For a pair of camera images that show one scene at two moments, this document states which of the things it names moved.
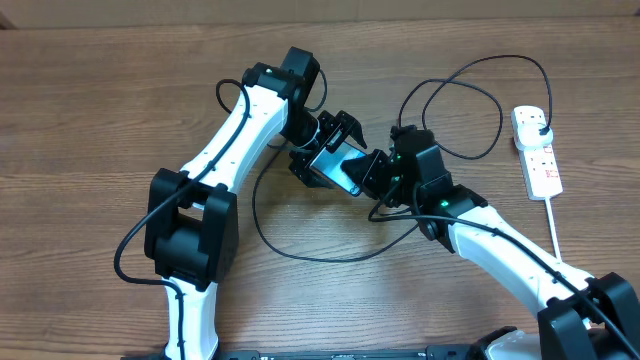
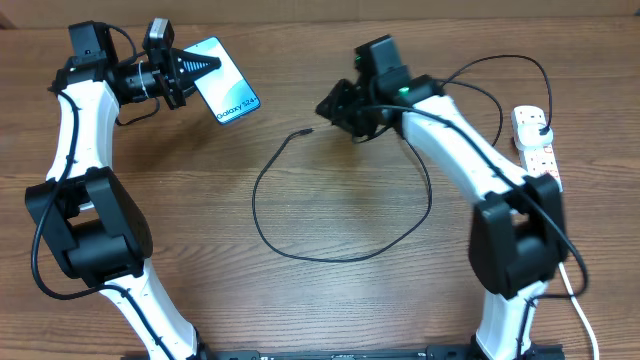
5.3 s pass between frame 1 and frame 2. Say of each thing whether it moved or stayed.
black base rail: stayed
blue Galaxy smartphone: moved
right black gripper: moved
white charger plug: stayed
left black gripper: moved
